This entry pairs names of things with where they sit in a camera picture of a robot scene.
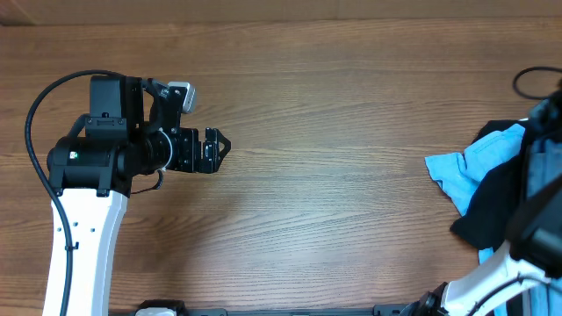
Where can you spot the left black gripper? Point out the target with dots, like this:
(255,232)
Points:
(189,161)

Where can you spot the blue denim jeans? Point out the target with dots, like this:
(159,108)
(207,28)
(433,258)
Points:
(543,168)

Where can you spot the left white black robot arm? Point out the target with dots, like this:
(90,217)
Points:
(133,128)

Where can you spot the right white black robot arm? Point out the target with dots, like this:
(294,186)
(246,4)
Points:
(529,256)

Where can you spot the light blue shirt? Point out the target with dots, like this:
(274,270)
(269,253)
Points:
(459,174)

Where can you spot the black garment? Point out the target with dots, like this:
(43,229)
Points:
(498,195)

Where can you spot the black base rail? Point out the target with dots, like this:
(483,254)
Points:
(179,308)

